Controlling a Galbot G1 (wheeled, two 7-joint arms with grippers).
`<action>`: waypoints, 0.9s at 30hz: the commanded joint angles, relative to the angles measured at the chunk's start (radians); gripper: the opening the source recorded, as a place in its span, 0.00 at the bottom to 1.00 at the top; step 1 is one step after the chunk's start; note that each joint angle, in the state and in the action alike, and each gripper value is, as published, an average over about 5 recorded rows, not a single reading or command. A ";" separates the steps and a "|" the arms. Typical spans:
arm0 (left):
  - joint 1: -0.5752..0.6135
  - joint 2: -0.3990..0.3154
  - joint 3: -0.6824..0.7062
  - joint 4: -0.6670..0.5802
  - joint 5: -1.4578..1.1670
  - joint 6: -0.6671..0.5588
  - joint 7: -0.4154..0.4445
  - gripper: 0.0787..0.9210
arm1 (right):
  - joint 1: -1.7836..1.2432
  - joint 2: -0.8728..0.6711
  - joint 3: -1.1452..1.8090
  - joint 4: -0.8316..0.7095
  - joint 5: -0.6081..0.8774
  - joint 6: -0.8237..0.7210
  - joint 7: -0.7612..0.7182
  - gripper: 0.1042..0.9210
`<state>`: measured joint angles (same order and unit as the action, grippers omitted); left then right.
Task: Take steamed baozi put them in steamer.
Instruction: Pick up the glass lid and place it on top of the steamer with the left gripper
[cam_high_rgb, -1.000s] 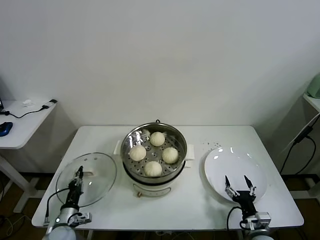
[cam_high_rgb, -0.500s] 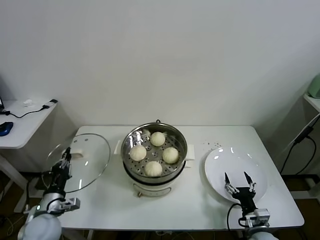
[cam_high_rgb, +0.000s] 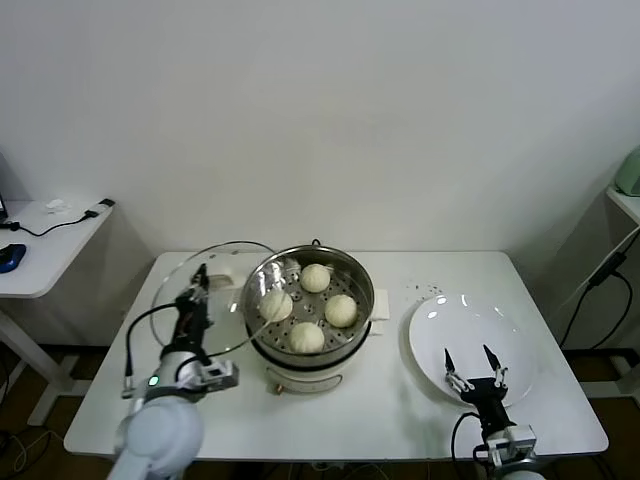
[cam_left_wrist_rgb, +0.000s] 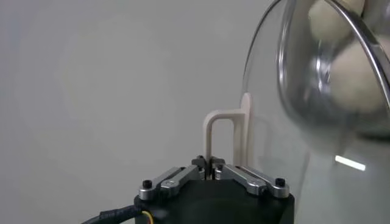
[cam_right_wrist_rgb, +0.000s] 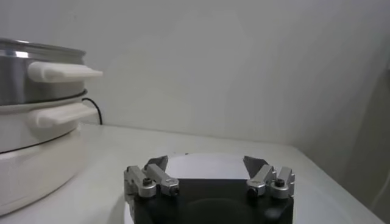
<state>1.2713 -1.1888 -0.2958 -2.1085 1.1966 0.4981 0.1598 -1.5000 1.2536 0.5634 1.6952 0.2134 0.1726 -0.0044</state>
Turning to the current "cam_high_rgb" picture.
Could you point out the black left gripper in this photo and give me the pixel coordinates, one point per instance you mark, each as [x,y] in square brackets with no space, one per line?
[190,320]

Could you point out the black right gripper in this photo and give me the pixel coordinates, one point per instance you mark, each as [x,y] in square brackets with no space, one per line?
[487,400]

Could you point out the round glass pot lid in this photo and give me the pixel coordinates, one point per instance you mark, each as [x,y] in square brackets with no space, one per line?
[230,320]

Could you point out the white steamed baozi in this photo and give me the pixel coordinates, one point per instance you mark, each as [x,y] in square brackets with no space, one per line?
[306,337]
[341,310]
[276,306]
[315,277]

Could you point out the stainless steel steamer basket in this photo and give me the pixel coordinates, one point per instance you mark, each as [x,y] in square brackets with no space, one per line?
[350,285]

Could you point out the large white plate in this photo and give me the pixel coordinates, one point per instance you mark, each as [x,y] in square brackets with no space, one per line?
[450,330]

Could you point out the cream electric cooking pot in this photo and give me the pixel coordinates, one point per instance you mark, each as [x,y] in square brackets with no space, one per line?
[305,376]

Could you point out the white side table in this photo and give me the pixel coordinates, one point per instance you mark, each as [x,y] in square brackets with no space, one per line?
[45,260]

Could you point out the crumpled white paper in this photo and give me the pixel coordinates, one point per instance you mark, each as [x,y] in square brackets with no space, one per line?
[54,206]

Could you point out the blue computer mouse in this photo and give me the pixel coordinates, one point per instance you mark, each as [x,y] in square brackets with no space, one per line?
[11,257]

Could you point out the white desk with appliance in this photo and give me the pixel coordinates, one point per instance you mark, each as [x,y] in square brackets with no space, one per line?
[625,202]

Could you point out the pale green appliance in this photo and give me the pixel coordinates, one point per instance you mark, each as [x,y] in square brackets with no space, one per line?
[630,172]

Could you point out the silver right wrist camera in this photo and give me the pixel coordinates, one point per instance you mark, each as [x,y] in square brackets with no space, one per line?
[515,439]

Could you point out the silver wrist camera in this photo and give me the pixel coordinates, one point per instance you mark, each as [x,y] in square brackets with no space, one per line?
[220,376]
[515,439]

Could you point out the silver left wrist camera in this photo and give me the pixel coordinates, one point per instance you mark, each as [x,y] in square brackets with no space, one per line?
[220,376]

